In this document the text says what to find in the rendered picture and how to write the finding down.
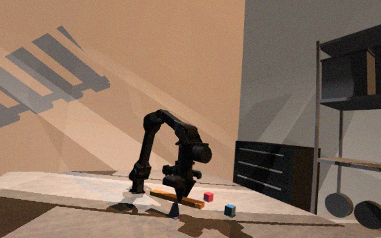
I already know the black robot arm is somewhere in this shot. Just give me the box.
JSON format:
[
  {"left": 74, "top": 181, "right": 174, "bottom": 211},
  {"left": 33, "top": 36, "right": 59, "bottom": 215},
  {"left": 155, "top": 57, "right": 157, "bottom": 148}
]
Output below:
[{"left": 128, "top": 109, "right": 212, "bottom": 194}]

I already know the orange-brown bar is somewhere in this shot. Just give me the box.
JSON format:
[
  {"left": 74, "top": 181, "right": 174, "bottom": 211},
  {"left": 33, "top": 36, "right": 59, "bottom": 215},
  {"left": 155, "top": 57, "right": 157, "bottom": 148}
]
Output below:
[{"left": 150, "top": 190, "right": 205, "bottom": 210}]

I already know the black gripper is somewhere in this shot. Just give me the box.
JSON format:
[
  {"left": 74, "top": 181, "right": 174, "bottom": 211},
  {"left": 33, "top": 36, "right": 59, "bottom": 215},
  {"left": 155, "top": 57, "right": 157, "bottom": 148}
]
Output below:
[{"left": 162, "top": 159, "right": 202, "bottom": 202}]

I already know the small red cube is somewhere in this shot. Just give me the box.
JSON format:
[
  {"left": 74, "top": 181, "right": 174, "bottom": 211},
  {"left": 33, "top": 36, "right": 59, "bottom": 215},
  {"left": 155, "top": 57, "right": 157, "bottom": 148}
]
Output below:
[{"left": 204, "top": 192, "right": 214, "bottom": 202}]

